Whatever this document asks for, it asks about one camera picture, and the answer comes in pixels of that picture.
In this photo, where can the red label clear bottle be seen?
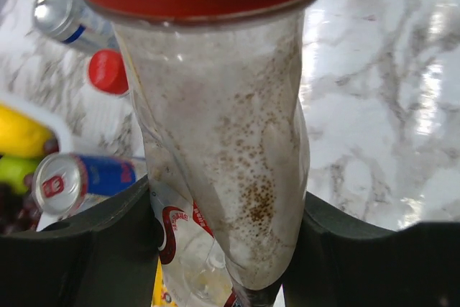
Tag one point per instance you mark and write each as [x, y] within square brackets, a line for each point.
[111, 122]

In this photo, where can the yellow candy packet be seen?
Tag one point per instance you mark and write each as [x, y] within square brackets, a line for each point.
[161, 296]

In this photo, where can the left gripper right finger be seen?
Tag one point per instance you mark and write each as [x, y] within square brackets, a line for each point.
[342, 261]

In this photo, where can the green lime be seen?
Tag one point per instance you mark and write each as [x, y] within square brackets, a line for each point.
[14, 169]

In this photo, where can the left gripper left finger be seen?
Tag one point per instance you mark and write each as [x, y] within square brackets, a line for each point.
[104, 256]

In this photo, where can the small red bottle cap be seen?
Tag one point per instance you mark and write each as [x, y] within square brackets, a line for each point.
[106, 72]

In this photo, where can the yellow mango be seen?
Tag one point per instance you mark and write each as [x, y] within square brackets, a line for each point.
[22, 136]

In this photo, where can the brown juice bottle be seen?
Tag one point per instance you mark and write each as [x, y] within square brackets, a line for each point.
[226, 145]

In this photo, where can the dark purple grapes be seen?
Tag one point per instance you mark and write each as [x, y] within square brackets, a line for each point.
[18, 210]

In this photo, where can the silver blue drink can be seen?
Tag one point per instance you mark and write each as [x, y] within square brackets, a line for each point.
[73, 24]

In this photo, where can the red bull can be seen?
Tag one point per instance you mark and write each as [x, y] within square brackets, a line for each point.
[65, 184]

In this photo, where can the white plastic fruit basket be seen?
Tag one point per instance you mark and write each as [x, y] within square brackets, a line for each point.
[52, 121]

